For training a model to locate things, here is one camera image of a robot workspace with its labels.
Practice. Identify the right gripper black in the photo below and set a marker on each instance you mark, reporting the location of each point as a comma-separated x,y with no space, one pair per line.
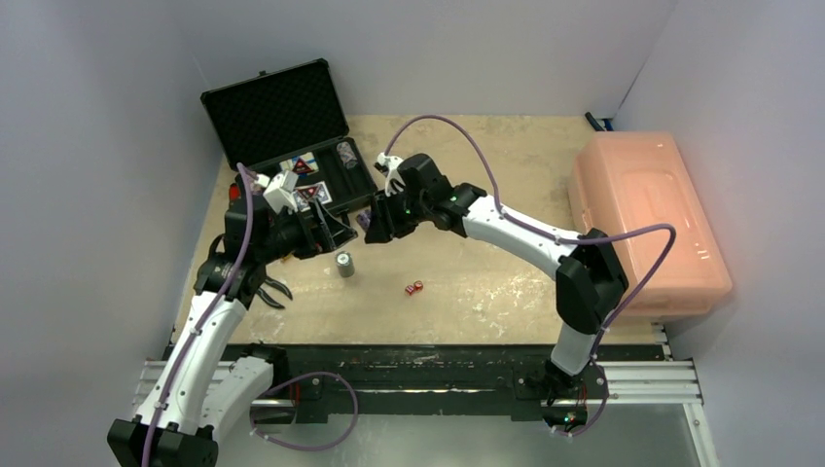
387,215

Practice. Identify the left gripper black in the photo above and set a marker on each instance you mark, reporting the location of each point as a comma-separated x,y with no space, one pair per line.
328,233

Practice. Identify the purple poker chip stack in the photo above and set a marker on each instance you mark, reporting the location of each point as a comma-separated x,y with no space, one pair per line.
364,220

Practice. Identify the blue orange chip stack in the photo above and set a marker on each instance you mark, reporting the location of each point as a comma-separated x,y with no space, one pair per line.
347,155

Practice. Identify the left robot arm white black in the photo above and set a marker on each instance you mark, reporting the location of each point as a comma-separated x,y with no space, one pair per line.
187,413

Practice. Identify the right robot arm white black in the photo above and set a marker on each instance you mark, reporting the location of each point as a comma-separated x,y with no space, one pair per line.
585,268

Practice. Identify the black poker set case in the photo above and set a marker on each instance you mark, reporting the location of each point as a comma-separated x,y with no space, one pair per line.
264,121

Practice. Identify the grey poker chip stack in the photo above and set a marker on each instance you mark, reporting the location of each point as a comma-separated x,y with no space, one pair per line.
344,264

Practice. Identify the card deck lower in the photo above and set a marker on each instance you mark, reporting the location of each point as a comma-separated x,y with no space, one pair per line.
308,194

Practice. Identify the card deck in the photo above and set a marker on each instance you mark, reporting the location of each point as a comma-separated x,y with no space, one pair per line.
308,194
303,165

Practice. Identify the card deck upper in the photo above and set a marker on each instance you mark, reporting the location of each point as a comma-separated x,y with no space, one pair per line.
303,165

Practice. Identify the black pliers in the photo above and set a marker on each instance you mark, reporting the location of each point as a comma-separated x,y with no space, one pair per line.
264,285

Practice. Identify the pink translucent plastic storage box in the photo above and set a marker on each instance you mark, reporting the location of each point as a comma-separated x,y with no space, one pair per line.
622,181

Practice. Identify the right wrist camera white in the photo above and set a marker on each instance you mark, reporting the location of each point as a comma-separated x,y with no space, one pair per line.
389,166

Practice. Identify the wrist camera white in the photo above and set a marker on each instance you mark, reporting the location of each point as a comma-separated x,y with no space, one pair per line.
389,166
279,192

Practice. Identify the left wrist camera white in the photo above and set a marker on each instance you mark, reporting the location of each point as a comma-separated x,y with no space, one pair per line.
279,192

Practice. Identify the red black handled tool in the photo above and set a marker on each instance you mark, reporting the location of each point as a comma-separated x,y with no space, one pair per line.
234,192

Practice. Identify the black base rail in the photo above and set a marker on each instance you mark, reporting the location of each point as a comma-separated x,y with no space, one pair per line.
513,380

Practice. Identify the blue clamp at wall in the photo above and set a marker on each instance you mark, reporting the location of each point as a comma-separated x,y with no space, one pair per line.
598,124

